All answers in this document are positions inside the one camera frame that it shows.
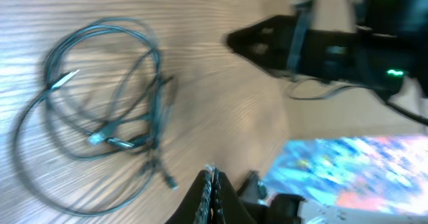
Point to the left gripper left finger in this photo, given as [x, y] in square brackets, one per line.
[195, 207]

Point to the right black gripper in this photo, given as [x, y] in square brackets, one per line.
[363, 58]

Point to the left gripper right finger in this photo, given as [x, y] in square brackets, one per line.
[226, 205]

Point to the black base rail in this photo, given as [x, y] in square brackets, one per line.
[294, 209]

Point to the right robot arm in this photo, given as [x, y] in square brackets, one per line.
[403, 19]

